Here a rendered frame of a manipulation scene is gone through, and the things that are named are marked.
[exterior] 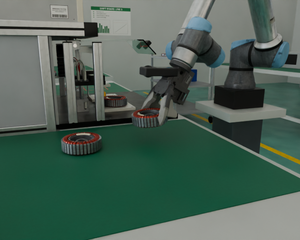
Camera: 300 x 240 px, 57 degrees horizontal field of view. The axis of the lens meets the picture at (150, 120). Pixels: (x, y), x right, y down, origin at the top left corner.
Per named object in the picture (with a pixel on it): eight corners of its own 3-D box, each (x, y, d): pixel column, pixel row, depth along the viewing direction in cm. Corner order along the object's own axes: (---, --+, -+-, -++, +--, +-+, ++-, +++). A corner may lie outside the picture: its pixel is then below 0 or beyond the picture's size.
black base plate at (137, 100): (133, 94, 173) (133, 91, 173) (177, 118, 115) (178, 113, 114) (54, 99, 157) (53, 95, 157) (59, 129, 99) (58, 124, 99)
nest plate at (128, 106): (126, 103, 135) (126, 101, 134) (135, 109, 121) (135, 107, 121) (95, 105, 130) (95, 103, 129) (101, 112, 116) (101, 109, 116)
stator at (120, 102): (122, 102, 132) (121, 94, 131) (131, 106, 122) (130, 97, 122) (99, 104, 127) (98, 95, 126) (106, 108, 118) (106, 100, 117)
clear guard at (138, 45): (138, 53, 136) (138, 40, 135) (156, 54, 114) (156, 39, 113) (69, 54, 125) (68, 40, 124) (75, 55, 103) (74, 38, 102)
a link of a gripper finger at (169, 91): (172, 106, 81) (175, 82, 85) (168, 105, 80) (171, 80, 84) (162, 112, 84) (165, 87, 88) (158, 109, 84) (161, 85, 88)
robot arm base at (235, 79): (241, 84, 150) (243, 65, 147) (262, 88, 136) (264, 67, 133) (217, 85, 144) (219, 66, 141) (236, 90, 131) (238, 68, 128)
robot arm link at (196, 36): (219, 29, 88) (205, 14, 82) (204, 61, 89) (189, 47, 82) (200, 27, 94) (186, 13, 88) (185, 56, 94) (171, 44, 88)
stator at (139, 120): (157, 115, 95) (156, 105, 94) (174, 123, 85) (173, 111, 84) (127, 122, 90) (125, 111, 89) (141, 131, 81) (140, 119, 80)
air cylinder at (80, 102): (86, 108, 125) (86, 95, 123) (89, 111, 118) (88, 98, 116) (75, 108, 123) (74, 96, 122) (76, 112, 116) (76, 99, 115)
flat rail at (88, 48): (79, 51, 155) (78, 45, 154) (98, 54, 99) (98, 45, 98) (76, 51, 155) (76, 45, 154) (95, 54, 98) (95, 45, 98)
